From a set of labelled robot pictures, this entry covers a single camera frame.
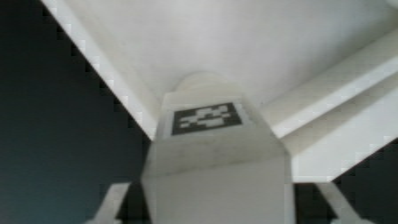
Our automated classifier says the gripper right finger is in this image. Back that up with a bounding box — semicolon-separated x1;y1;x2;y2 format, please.
294;182;374;224

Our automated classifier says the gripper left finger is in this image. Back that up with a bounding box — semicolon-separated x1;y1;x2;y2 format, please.
81;183;145;224

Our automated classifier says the white table leg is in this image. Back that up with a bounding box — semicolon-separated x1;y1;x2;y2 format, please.
142;72;294;224

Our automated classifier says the white square tabletop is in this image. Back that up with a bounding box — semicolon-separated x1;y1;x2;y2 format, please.
40;0;398;136

